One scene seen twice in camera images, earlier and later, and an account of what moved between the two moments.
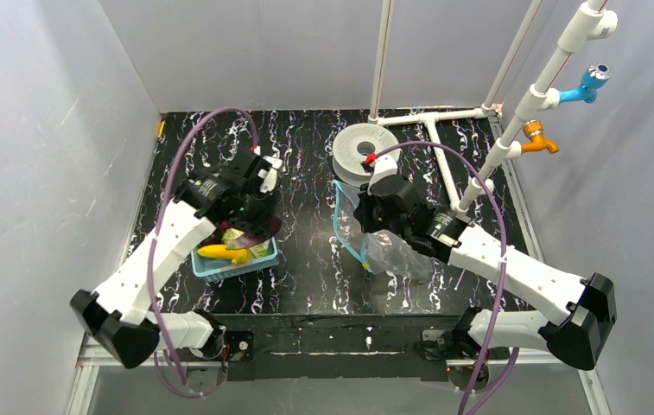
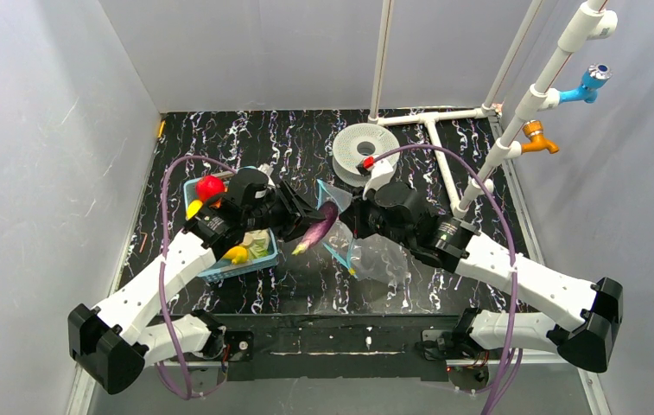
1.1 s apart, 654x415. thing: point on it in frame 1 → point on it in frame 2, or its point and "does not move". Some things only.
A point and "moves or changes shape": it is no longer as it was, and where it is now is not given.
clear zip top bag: [379, 251] moves or changes shape
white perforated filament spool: [353, 144] does not move
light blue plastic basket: [212, 269] does not move
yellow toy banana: [237, 256] does not move
